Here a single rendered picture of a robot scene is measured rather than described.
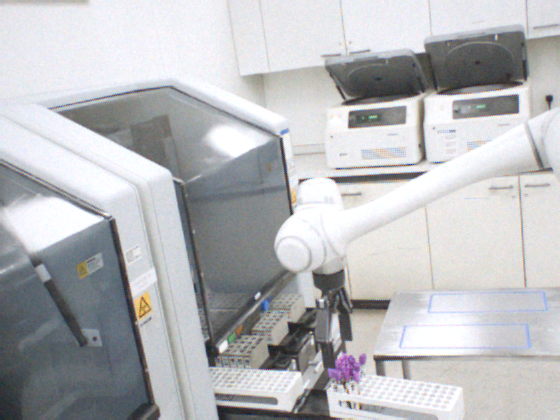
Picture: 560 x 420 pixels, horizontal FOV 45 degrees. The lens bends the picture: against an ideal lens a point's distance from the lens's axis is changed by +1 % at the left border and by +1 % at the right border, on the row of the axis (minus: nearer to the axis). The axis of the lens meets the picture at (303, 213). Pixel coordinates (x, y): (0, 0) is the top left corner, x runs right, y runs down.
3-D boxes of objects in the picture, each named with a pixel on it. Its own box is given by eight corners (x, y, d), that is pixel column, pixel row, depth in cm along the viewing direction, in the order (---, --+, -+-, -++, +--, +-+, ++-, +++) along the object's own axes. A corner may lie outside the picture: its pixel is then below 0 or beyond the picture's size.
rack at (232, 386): (185, 407, 174) (181, 385, 172) (204, 387, 182) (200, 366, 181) (291, 415, 162) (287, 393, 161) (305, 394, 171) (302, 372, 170)
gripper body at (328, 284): (337, 275, 147) (342, 314, 150) (348, 262, 155) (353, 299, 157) (306, 275, 150) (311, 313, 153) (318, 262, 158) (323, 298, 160)
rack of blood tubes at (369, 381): (328, 416, 158) (325, 392, 156) (346, 394, 166) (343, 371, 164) (453, 437, 143) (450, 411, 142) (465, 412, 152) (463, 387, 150)
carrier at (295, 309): (300, 310, 220) (298, 293, 218) (306, 310, 219) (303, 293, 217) (287, 326, 209) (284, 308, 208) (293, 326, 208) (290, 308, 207)
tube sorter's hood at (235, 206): (51, 350, 181) (-10, 117, 165) (169, 269, 235) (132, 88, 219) (218, 358, 162) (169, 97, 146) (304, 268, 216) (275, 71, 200)
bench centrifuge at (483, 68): (425, 165, 372) (414, 39, 355) (442, 144, 428) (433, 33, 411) (531, 158, 352) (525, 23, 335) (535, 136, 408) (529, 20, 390)
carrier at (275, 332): (283, 331, 206) (280, 313, 204) (289, 331, 205) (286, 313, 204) (267, 348, 196) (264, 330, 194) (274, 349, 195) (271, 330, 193)
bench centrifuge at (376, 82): (326, 171, 395) (311, 61, 379) (357, 150, 450) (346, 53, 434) (418, 166, 373) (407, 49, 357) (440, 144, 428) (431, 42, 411)
